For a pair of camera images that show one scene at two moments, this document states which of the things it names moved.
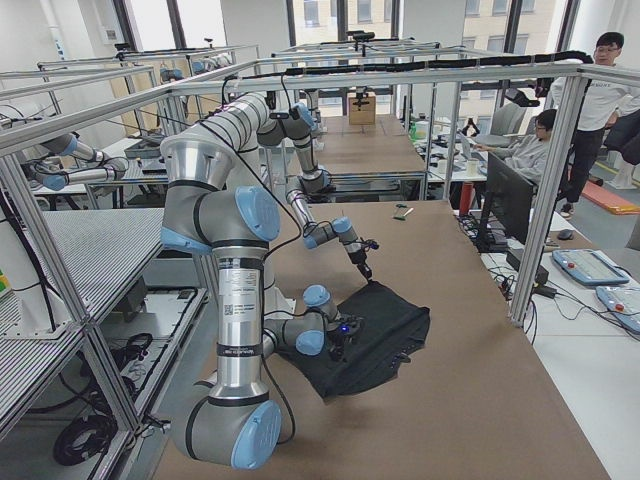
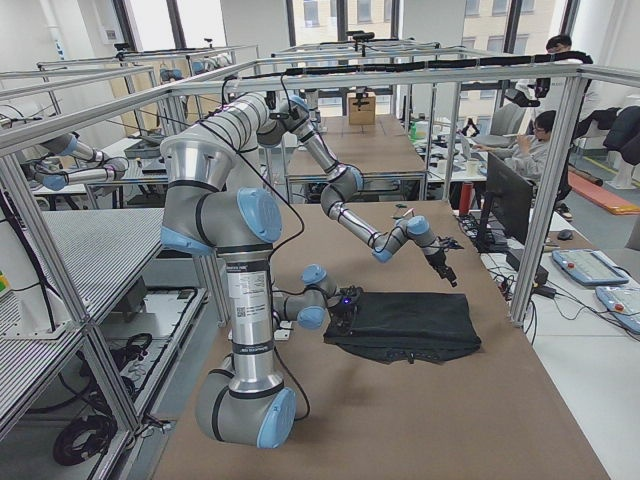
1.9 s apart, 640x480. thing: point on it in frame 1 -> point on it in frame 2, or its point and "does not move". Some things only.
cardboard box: x=362 y=111 does not move
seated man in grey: x=527 y=154 does not move
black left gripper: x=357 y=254 -> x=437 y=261
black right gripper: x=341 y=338 -> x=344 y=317
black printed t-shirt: x=394 y=328 -> x=411 y=327
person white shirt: x=604 y=102 -> x=541 y=93
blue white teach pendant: x=589 y=267 does not move
